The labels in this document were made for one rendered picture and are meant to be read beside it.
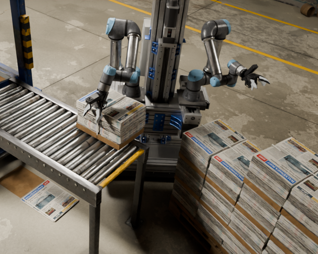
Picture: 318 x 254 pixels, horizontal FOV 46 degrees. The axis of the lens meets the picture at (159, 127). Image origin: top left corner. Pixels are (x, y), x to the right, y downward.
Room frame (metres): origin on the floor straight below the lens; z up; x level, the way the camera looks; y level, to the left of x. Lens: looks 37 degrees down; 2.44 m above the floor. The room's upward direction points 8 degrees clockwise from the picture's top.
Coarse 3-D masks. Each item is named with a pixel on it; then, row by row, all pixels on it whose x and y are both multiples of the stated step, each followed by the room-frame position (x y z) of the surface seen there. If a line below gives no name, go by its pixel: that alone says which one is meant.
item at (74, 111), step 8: (16, 80) 2.53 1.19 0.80; (24, 88) 2.45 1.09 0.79; (32, 88) 2.45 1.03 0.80; (40, 96) 2.37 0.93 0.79; (48, 96) 2.37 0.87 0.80; (64, 104) 2.30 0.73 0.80; (72, 112) 2.21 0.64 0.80; (136, 144) 1.96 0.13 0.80; (144, 144) 1.97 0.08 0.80; (144, 152) 1.91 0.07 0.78; (144, 160) 1.91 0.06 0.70
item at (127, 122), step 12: (120, 108) 2.02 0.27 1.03; (132, 108) 2.04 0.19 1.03; (144, 108) 2.10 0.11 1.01; (108, 120) 1.91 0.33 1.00; (120, 120) 1.89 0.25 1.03; (132, 120) 1.98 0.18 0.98; (144, 120) 2.10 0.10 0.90; (108, 132) 1.91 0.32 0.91; (120, 132) 1.86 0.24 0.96; (132, 132) 1.98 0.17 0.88; (120, 144) 1.87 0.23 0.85
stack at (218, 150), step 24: (216, 120) 2.34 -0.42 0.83; (192, 144) 2.05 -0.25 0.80; (216, 144) 2.05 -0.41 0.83; (240, 144) 2.09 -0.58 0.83; (216, 168) 1.88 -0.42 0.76; (240, 168) 1.83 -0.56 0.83; (216, 192) 1.83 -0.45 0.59; (240, 192) 1.72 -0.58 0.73; (192, 216) 1.94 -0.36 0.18; (240, 216) 1.66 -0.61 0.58; (264, 216) 1.55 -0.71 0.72; (216, 240) 1.74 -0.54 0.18; (264, 240) 1.50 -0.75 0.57; (288, 240) 1.41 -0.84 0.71
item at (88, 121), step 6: (96, 90) 2.20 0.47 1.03; (114, 90) 2.24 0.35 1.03; (84, 96) 2.10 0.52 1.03; (108, 96) 2.15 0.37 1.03; (114, 96) 2.16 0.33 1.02; (78, 102) 2.03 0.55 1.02; (84, 102) 2.02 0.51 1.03; (78, 108) 2.04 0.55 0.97; (84, 108) 2.00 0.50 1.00; (78, 114) 2.03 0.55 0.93; (90, 114) 1.98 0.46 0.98; (78, 120) 2.03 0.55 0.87; (84, 120) 2.01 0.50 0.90; (90, 120) 1.98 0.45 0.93; (84, 126) 2.00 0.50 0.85; (90, 126) 1.98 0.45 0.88
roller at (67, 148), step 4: (80, 136) 1.96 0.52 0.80; (84, 136) 1.97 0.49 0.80; (88, 136) 1.99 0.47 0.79; (76, 140) 1.91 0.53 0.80; (80, 140) 1.92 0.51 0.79; (84, 140) 1.95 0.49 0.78; (68, 144) 1.86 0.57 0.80; (72, 144) 1.87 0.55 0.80; (76, 144) 1.88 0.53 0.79; (80, 144) 1.91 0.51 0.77; (64, 148) 1.81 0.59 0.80; (68, 148) 1.82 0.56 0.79; (72, 148) 1.84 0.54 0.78; (56, 152) 1.77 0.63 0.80; (60, 152) 1.77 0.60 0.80; (64, 152) 1.79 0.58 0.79; (68, 152) 1.81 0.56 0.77; (52, 156) 1.72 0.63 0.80; (56, 156) 1.73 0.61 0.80; (60, 156) 1.75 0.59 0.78; (56, 160) 1.71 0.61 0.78
